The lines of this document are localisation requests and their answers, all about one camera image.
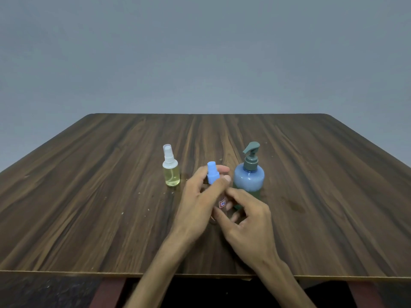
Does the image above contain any person's left hand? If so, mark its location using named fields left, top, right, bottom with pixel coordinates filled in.
left=169, top=164, right=232, bottom=245

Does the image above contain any person's right hand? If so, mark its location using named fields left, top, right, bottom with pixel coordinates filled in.
left=211, top=187, right=285, bottom=274

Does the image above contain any blue-capped small spray bottle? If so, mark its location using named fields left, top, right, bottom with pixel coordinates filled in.
left=208, top=185, right=235, bottom=225

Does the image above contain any blue spray cap with tube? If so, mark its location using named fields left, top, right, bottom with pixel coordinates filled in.
left=206, top=161, right=221, bottom=186

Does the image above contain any clear small bottle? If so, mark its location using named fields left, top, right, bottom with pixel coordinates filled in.
left=162, top=159, right=181, bottom=188

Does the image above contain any blue green pump bottle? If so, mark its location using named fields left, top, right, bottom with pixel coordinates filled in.
left=232, top=141, right=265, bottom=211

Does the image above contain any white spray cap with tube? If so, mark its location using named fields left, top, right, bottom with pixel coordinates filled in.
left=162, top=144, right=176, bottom=165

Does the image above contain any person's left forearm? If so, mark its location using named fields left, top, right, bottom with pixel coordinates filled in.
left=123, top=232, right=195, bottom=308

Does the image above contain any maroon table leg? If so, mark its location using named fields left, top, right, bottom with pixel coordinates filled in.
left=89, top=278, right=126, bottom=308
left=348, top=280, right=387, bottom=308

